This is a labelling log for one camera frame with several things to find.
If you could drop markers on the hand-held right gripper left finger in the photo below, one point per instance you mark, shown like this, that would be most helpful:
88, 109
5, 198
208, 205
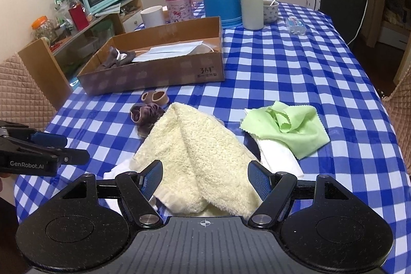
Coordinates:
152, 176

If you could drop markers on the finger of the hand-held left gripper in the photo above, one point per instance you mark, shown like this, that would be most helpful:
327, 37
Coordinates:
75, 157
49, 140

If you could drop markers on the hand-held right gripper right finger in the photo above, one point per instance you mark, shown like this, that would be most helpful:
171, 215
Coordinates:
260, 179

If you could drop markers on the white cloth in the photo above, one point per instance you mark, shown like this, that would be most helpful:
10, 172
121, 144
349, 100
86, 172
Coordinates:
122, 169
279, 155

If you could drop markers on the pale yellow towel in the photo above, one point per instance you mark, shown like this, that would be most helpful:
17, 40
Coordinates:
192, 145

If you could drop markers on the light green cloth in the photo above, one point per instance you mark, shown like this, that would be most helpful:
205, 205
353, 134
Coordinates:
298, 132

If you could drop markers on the brown sock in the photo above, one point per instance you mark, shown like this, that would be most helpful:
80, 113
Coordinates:
112, 60
147, 115

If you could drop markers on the cardboard box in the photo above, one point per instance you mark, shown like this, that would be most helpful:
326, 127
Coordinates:
160, 75

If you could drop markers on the blue face mask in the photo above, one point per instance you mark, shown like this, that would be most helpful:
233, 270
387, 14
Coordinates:
170, 52

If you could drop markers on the chair with quilted cover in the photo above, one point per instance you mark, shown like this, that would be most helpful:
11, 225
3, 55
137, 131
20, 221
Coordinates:
399, 120
22, 91

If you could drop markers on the wooden shelf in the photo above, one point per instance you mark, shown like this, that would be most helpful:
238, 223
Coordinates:
43, 68

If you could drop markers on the blue checkered tablecloth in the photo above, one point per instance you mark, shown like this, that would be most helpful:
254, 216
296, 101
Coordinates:
289, 75

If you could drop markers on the orange lid jar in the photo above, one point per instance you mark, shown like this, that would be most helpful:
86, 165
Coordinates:
43, 29

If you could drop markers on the red box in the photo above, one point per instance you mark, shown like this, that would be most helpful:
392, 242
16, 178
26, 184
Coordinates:
78, 18

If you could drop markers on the stack of papers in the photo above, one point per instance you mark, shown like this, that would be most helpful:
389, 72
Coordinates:
107, 9

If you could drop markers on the tissue packet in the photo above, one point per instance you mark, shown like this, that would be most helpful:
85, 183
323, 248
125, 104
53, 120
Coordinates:
296, 26

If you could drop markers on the white mug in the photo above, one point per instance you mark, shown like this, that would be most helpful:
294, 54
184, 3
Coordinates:
152, 17

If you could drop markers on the small patterned cup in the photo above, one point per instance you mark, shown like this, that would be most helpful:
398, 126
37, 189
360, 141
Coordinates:
270, 14

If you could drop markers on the pink canister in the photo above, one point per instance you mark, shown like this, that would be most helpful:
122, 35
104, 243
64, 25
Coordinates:
178, 6

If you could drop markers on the white insulated bottle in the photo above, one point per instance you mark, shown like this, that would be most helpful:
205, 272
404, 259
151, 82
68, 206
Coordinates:
251, 1

